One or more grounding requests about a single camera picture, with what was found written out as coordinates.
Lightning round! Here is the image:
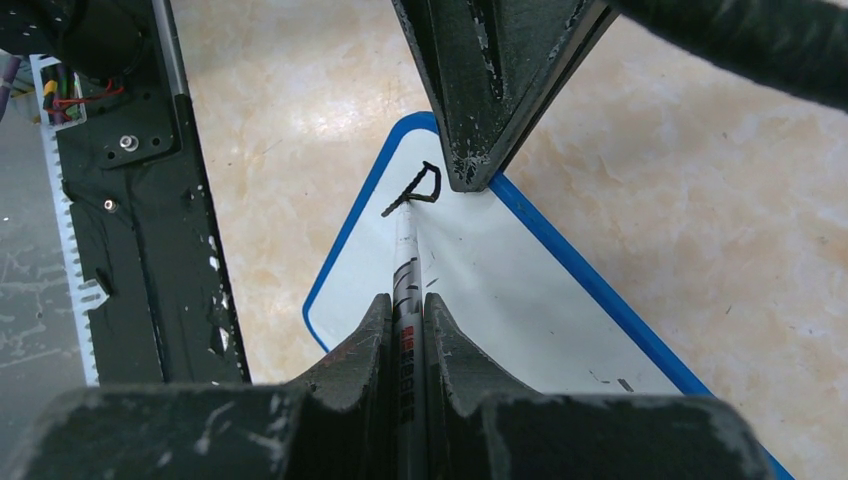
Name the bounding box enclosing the blue framed whiteboard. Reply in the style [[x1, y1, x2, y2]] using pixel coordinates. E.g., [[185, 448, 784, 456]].
[[301, 111, 796, 480]]

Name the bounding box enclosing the white slotted cable duct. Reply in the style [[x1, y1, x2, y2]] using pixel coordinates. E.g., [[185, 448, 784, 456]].
[[29, 54, 111, 388]]

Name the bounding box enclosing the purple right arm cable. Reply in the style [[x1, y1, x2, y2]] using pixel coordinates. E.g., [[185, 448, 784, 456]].
[[0, 55, 24, 125]]

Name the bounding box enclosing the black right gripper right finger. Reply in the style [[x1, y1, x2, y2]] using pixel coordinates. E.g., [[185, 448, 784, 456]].
[[424, 293, 776, 479]]

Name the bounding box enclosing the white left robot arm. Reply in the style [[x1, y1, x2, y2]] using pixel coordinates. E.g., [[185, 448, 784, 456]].
[[394, 0, 847, 193]]

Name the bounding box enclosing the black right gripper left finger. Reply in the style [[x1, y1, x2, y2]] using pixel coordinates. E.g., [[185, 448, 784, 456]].
[[1, 294, 393, 479]]

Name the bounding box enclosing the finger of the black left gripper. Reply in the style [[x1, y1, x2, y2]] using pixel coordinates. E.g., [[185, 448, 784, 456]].
[[393, 0, 618, 193]]

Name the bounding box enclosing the white black marker pen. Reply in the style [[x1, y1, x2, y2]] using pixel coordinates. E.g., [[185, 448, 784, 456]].
[[393, 203, 428, 479]]

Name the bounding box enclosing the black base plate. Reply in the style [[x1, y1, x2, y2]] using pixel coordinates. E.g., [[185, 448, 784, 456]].
[[1, 1, 250, 385]]

